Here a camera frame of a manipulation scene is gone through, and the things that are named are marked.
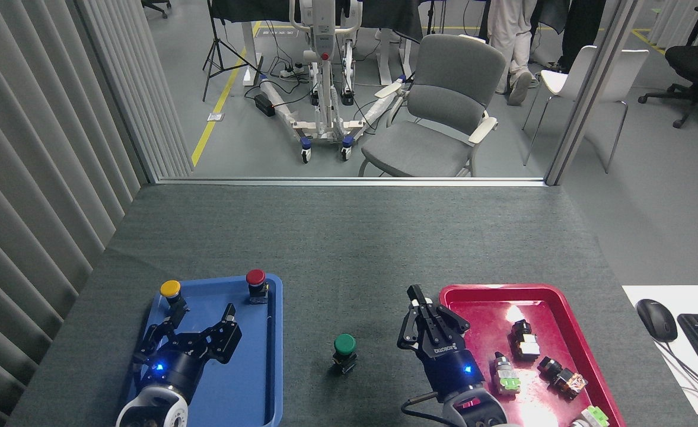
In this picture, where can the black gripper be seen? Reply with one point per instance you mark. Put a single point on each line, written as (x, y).
(174, 367)
(452, 367)

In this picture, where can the green push button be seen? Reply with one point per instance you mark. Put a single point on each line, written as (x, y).
(344, 344)

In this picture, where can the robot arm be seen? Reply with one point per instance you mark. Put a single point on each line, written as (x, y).
(479, 412)

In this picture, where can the yellow push button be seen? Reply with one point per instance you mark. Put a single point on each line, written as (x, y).
(170, 289)

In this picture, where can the red push button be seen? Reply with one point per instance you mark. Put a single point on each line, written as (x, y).
(255, 277)

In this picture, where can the red plastic tray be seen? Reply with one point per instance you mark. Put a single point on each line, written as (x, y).
(485, 320)

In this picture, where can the blue plastic tray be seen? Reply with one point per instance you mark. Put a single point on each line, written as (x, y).
(254, 367)

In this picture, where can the grey padded armchair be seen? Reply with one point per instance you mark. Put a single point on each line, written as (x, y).
(443, 101)

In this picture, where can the black computer mouse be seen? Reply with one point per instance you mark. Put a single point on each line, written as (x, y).
(657, 320)

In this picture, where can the black power adapter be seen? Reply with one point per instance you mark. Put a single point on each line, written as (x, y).
(264, 105)

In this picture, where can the grey ribbed partition panel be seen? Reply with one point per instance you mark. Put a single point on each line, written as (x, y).
(34, 148)

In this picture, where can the white stand on wheels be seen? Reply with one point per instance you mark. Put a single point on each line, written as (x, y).
(324, 89)

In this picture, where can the white power strip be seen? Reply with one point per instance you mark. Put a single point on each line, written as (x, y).
(292, 71)

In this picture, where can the white plastic chair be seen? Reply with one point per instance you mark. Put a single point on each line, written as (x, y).
(568, 71)

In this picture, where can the black tripod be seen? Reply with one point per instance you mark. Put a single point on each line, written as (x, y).
(213, 47)

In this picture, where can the person in pale trousers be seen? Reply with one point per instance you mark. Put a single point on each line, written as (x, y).
(506, 35)

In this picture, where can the person in dark clothes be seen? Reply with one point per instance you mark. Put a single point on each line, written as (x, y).
(580, 29)

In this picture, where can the silver switch with green label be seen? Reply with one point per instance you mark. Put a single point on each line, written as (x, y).
(506, 375)

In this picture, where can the black and white switch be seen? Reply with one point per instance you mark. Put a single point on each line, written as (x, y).
(525, 344)

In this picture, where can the black switch with clear block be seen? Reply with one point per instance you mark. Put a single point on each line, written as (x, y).
(565, 379)

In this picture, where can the silver table rail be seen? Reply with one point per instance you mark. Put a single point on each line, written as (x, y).
(348, 181)

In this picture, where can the white and green switch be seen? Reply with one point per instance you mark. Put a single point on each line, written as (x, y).
(592, 417)

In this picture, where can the silver post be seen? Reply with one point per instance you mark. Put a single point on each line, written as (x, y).
(592, 89)

